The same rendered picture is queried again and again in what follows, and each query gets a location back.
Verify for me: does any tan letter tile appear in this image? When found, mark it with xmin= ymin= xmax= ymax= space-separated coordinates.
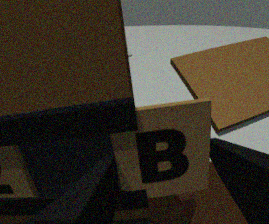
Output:
xmin=0 ymin=145 xmax=40 ymax=198
xmin=110 ymin=97 xmax=211 ymax=198

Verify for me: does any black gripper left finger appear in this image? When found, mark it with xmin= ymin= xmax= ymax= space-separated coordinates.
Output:
xmin=20 ymin=153 xmax=118 ymax=224

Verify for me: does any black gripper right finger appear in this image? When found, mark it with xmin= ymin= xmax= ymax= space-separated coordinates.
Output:
xmin=210 ymin=137 xmax=269 ymax=224

